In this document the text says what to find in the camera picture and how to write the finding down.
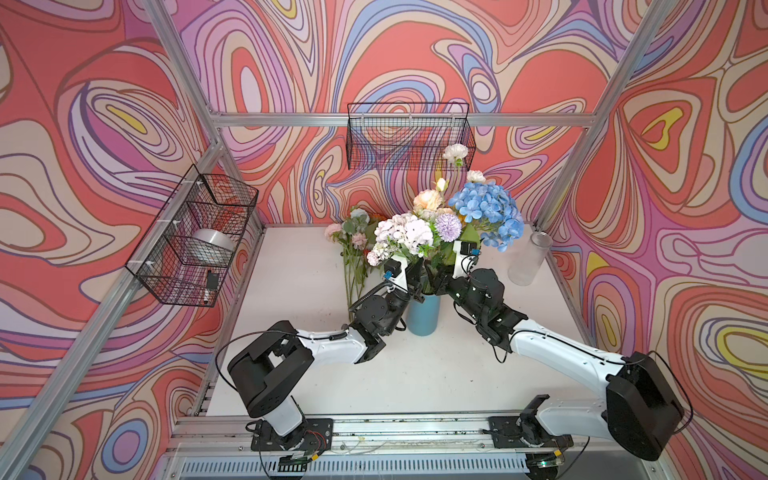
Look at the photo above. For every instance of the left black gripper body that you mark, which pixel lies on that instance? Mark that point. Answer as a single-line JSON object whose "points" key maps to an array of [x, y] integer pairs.
{"points": [[393, 308]]}

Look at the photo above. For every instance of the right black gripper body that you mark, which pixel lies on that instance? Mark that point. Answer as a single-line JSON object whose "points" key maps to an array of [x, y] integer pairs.
{"points": [[457, 290]]}

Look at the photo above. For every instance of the teal ceramic vase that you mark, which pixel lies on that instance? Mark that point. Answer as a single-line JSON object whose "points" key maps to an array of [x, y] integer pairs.
{"points": [[422, 317]]}

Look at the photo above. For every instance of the pink purple mixed bouquet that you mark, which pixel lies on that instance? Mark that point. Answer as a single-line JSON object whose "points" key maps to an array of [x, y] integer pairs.
{"points": [[416, 238]]}

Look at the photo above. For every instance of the peach rose leafy stem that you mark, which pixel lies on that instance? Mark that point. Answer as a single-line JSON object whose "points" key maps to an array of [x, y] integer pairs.
{"points": [[428, 204]]}

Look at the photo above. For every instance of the white poppy flower stem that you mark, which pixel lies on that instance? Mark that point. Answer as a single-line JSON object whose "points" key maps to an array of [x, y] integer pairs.
{"points": [[458, 154]]}

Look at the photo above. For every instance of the light blue hydrangea stem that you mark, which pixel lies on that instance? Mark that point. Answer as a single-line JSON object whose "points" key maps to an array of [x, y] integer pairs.
{"points": [[491, 211]]}

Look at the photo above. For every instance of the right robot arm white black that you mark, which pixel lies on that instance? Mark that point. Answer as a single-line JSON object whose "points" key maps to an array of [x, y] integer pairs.
{"points": [[632, 403]]}

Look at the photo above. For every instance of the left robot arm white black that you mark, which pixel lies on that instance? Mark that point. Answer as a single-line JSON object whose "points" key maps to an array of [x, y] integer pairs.
{"points": [[265, 373]]}

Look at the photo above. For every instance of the clear glass vase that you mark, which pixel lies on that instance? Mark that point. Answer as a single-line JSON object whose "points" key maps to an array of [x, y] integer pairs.
{"points": [[528, 260]]}

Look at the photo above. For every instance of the pink rose green bouquet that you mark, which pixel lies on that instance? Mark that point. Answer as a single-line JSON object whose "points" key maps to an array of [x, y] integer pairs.
{"points": [[355, 235]]}

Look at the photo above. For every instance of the small black device in basket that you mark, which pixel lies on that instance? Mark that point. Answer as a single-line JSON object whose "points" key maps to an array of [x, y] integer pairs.
{"points": [[211, 288]]}

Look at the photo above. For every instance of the white tape roll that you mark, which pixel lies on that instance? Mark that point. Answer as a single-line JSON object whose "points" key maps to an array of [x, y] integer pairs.
{"points": [[211, 247]]}

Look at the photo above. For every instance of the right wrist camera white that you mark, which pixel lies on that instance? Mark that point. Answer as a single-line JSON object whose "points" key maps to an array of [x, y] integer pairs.
{"points": [[466, 256]]}

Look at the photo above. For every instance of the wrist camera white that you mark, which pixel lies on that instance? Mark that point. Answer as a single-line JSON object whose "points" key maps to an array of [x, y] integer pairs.
{"points": [[395, 272], [466, 256]]}

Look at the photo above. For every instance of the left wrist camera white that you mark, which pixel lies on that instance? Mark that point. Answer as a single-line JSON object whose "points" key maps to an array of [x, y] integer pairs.
{"points": [[395, 272]]}

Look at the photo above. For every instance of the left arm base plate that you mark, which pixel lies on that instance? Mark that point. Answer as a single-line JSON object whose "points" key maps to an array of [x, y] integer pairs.
{"points": [[313, 435]]}

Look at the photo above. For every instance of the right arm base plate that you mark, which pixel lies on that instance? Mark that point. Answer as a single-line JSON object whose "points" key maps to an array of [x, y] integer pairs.
{"points": [[523, 430]]}

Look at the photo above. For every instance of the black wire basket back wall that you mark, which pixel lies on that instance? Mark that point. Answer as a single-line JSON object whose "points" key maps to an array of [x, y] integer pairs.
{"points": [[401, 136]]}

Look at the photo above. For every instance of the black wire basket wall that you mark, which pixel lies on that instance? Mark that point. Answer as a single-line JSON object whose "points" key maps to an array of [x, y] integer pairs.
{"points": [[401, 136], [186, 259]]}

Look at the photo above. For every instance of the aluminium front rail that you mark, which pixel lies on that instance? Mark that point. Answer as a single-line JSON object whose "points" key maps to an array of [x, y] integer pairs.
{"points": [[452, 432]]}

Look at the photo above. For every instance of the black wire basket left wall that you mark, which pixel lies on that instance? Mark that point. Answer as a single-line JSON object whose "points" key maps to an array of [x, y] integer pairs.
{"points": [[186, 259]]}

